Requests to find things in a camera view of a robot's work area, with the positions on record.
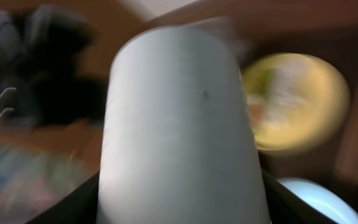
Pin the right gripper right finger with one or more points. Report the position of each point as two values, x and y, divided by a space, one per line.
286 208

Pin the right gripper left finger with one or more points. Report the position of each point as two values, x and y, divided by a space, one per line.
79 207

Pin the blue bowl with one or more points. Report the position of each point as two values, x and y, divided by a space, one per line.
321 199

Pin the yellow plate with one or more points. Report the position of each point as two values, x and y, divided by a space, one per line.
295 101

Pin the white cup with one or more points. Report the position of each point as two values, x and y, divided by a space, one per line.
177 143

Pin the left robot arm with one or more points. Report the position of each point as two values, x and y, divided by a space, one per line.
39 63

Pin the brown serving tray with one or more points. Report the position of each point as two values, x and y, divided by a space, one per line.
333 163

